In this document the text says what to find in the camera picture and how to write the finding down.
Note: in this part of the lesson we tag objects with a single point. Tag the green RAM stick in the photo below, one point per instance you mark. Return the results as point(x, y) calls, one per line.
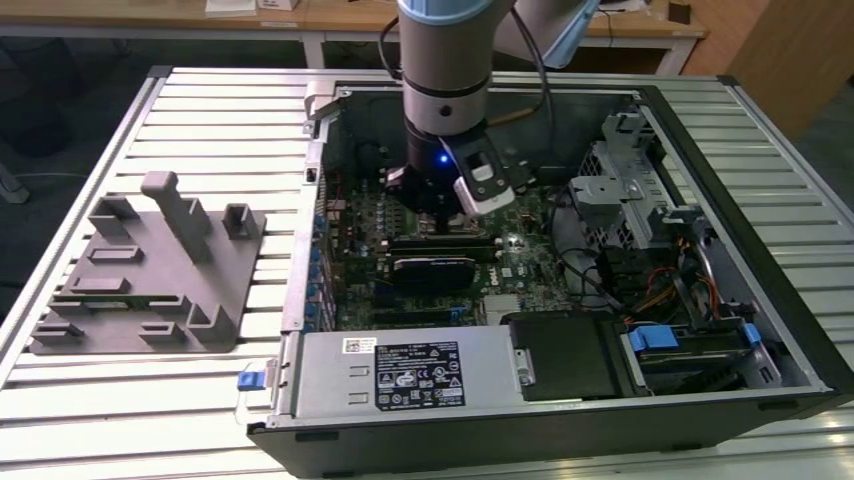
point(140, 301)

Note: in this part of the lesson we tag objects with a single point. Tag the green motherboard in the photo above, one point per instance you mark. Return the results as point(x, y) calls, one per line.
point(540, 260)

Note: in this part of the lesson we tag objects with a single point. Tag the wooden cabinet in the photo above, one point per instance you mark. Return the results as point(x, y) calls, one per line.
point(794, 60)

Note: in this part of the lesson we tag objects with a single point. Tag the black RAM slot bank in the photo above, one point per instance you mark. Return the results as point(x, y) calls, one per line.
point(440, 247)

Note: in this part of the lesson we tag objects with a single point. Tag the small silver heat sink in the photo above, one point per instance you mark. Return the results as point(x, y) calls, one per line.
point(503, 305)

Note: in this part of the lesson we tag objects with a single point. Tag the wooden desk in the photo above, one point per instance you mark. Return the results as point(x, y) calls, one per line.
point(220, 22)

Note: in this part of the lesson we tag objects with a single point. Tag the black PC case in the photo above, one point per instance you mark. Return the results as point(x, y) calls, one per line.
point(400, 450)

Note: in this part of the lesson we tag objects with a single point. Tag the white cardboard box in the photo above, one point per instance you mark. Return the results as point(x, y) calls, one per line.
point(276, 4)
point(229, 6)

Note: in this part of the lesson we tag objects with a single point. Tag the black expansion slot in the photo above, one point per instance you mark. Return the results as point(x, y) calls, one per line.
point(414, 316)

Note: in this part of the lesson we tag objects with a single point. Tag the blue case release latch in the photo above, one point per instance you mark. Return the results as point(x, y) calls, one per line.
point(249, 380)

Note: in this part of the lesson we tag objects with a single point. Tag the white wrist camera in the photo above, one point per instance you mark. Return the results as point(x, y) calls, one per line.
point(487, 202)

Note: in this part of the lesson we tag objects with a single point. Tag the grey parts rack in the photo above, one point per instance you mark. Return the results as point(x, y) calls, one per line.
point(167, 300)

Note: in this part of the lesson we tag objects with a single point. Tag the black graphics card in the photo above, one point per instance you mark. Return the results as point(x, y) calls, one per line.
point(434, 275)

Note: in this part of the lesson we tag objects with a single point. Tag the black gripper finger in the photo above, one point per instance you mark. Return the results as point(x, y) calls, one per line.
point(454, 224)
point(442, 224)

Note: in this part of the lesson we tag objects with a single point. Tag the small dark box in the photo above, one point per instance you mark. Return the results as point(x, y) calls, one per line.
point(682, 12)

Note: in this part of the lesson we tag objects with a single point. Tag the silver power supply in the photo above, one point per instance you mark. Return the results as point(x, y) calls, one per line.
point(320, 380)

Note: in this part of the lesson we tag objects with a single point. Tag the silver metal drive cage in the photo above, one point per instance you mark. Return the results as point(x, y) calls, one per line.
point(603, 195)

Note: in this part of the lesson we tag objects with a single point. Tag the hard disk in blue carrier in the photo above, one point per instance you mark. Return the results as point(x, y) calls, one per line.
point(654, 340)

